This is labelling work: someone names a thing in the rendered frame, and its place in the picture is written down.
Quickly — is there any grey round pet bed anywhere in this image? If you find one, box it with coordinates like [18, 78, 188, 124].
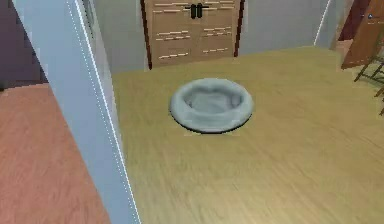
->
[168, 77, 255, 135]

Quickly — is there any brown wooden double door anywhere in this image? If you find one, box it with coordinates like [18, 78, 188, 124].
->
[139, 0, 246, 71]

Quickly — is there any dark wooden chair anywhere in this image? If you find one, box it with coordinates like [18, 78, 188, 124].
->
[353, 31, 384, 117]

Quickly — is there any brown wooden open door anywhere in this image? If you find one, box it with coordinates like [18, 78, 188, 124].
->
[340, 0, 384, 70]

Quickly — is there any black door handle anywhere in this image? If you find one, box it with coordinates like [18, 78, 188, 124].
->
[185, 3, 198, 20]
[196, 2, 210, 19]

